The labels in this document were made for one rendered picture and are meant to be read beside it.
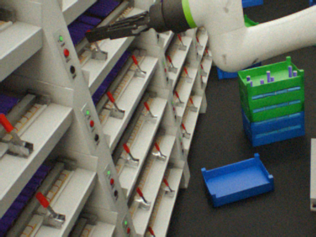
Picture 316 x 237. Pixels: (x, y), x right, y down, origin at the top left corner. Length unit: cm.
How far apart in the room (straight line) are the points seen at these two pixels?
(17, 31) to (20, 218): 39
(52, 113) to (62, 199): 21
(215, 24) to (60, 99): 41
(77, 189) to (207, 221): 92
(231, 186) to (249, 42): 109
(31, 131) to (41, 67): 15
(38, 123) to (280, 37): 61
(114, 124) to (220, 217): 81
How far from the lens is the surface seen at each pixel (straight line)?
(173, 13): 105
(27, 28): 92
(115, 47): 128
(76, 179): 108
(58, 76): 97
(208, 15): 102
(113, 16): 143
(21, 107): 95
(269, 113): 215
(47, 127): 94
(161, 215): 175
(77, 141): 105
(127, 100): 137
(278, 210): 188
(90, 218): 120
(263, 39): 106
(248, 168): 209
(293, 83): 211
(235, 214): 187
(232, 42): 102
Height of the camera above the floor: 135
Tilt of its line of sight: 31 degrees down
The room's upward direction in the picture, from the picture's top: 9 degrees counter-clockwise
